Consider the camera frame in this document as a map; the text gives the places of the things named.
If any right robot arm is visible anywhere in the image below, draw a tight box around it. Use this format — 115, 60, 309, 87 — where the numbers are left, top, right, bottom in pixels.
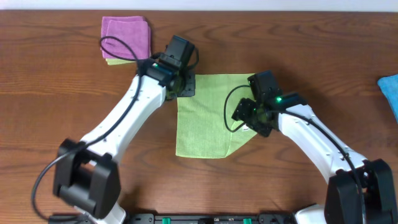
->
232, 93, 397, 224

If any folded green cloth under purple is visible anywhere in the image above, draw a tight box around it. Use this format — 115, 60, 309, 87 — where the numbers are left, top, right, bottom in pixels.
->
105, 58, 136, 65

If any blue cloth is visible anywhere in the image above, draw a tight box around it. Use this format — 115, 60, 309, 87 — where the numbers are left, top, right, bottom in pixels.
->
377, 75, 398, 120

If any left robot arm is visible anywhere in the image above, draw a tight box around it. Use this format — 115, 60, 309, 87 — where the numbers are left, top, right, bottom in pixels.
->
53, 59, 195, 223

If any right black cable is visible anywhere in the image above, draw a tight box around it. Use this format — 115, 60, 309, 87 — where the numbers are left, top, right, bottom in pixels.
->
223, 84, 366, 224

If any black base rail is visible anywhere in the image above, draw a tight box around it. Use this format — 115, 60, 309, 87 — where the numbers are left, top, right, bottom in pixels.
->
48, 212, 299, 224

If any green microfiber cloth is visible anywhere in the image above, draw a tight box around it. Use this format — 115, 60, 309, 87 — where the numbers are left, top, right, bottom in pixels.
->
175, 73, 257, 159

